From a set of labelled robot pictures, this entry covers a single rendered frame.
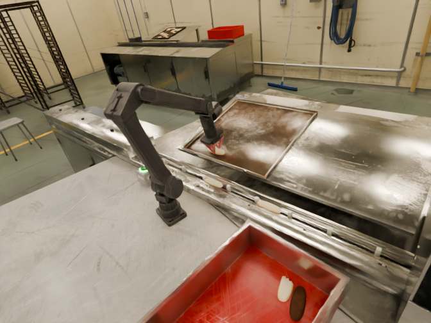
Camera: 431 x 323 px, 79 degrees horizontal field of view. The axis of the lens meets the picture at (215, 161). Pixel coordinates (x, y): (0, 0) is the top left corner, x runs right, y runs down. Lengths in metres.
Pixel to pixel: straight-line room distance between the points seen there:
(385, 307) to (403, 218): 0.28
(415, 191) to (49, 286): 1.25
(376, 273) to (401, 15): 3.85
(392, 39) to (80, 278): 4.30
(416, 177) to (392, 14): 3.48
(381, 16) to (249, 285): 4.05
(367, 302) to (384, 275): 0.08
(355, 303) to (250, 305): 0.28
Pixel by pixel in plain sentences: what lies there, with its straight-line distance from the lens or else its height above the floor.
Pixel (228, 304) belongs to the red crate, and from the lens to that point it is 0.84.
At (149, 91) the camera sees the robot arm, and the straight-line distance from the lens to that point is 0.83.
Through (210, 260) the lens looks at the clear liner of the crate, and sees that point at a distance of 0.80.
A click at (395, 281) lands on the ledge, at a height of 0.86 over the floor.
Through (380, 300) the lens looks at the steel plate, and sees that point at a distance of 0.90.
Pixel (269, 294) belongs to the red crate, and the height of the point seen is 0.82.
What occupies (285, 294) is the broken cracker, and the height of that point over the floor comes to 0.83.
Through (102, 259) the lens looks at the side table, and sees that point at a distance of 1.07.
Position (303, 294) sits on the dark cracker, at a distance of 0.84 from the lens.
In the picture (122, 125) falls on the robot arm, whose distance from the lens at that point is 0.82.
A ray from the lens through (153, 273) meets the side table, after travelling 0.95.
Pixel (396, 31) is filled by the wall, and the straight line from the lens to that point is 4.46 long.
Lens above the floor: 1.56
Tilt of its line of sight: 33 degrees down
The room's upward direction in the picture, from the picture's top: 10 degrees counter-clockwise
